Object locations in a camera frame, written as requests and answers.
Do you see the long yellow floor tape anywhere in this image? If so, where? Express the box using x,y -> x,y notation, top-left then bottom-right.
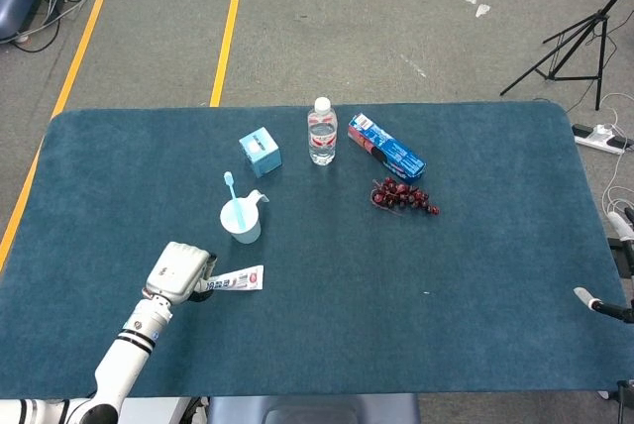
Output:
0,0 -> 114,271

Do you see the blue cookie box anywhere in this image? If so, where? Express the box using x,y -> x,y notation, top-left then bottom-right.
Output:
347,113 -> 428,185

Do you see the blue table mat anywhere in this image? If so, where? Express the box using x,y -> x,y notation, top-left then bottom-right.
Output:
0,100 -> 630,400

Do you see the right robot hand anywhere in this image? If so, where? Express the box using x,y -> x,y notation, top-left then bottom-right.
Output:
573,211 -> 634,325

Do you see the light blue toothbrush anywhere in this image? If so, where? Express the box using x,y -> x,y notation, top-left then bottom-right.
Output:
223,170 -> 249,235

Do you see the light blue cup with handle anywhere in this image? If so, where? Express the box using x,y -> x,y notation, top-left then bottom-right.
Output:
220,188 -> 271,246

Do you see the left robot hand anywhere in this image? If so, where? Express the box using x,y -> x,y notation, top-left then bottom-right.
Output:
143,241 -> 218,304

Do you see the short yellow floor tape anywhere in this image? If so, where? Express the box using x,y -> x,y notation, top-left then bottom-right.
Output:
209,0 -> 241,108

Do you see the black tripod stand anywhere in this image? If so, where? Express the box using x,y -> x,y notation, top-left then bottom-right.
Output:
499,0 -> 634,112

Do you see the clear water bottle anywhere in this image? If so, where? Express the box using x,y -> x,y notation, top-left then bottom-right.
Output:
307,96 -> 339,166

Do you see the small light blue box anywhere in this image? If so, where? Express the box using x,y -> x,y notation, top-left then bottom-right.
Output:
238,128 -> 283,179

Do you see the grey blue robot torso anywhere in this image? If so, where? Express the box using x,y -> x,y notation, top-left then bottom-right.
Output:
118,393 -> 422,424

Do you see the white cable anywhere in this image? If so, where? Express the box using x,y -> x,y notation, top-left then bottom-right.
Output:
564,91 -> 634,225

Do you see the white toothpaste tube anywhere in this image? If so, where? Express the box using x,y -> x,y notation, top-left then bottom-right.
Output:
204,265 -> 265,292

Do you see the red grape bunch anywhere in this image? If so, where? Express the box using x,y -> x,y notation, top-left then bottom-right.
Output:
370,176 -> 442,218

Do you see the white power strip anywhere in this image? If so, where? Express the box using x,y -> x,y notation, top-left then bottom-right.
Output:
573,123 -> 634,156

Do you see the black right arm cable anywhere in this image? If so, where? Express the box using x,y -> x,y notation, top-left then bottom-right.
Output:
598,379 -> 634,424

